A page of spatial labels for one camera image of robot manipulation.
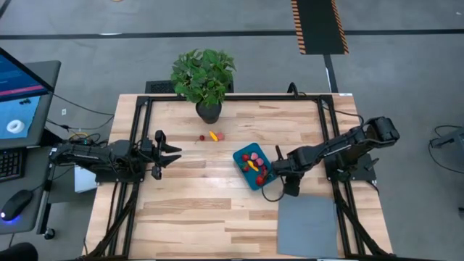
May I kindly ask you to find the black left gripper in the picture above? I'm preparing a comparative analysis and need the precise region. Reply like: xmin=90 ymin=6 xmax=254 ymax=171
xmin=141 ymin=130 xmax=182 ymax=168

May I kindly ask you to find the blue plastic tupperware container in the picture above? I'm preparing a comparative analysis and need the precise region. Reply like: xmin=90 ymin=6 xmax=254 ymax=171
xmin=232 ymin=142 xmax=279 ymax=191

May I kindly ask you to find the grey square container lid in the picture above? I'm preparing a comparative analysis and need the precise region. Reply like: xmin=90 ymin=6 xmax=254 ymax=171
xmin=276 ymin=191 xmax=340 ymax=259

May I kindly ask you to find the black perforated floor grate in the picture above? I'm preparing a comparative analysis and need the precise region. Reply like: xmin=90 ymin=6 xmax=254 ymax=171
xmin=144 ymin=80 xmax=235 ymax=94

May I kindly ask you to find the green potted plant black pot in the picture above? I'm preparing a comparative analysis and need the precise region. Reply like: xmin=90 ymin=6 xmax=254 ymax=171
xmin=170 ymin=49 xmax=237 ymax=125

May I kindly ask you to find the white box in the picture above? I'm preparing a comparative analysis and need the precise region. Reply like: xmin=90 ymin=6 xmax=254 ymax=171
xmin=73 ymin=166 xmax=98 ymax=194

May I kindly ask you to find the black desk support bar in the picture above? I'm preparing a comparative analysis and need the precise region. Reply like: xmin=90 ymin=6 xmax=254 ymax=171
xmin=40 ymin=127 xmax=62 ymax=146

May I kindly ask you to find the grey computer desk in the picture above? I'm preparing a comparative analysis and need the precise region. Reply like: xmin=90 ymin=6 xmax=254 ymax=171
xmin=0 ymin=59 xmax=62 ymax=236

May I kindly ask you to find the black hazard-striped floor mat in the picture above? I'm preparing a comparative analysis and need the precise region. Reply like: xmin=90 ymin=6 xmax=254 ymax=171
xmin=290 ymin=0 xmax=349 ymax=56

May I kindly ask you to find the grey stand foot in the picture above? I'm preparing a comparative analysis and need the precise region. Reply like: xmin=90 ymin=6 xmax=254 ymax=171
xmin=430 ymin=127 xmax=464 ymax=149

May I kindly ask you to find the black computer mouse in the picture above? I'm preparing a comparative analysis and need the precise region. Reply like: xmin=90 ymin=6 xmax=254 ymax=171
xmin=0 ymin=188 xmax=34 ymax=223

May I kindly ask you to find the black backlit keyboard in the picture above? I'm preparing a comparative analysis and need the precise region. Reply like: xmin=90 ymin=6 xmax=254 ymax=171
xmin=0 ymin=147 xmax=25 ymax=183

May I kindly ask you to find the computer monitor blue screen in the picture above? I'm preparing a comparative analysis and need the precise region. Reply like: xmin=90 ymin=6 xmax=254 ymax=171
xmin=0 ymin=46 xmax=56 ymax=150

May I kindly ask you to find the black office chair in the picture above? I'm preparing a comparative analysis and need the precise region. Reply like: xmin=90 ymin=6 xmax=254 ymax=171
xmin=0 ymin=241 xmax=39 ymax=261

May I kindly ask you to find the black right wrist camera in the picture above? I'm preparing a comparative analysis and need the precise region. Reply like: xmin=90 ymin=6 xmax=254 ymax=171
xmin=282 ymin=176 xmax=302 ymax=198

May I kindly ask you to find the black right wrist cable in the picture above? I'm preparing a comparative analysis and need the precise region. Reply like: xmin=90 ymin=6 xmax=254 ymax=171
xmin=260 ymin=183 xmax=286 ymax=203

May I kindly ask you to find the black aluminium table frame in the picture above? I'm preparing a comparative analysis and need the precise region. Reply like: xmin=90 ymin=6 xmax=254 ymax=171
xmin=83 ymin=94 xmax=396 ymax=261

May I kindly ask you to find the black power cable with plug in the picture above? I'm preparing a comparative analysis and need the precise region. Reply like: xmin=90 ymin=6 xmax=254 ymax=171
xmin=287 ymin=82 xmax=365 ymax=128

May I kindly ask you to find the thin black cable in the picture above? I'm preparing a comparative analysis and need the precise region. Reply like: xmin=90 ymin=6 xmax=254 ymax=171
xmin=52 ymin=92 xmax=115 ymax=117
xmin=46 ymin=116 xmax=115 ymax=132

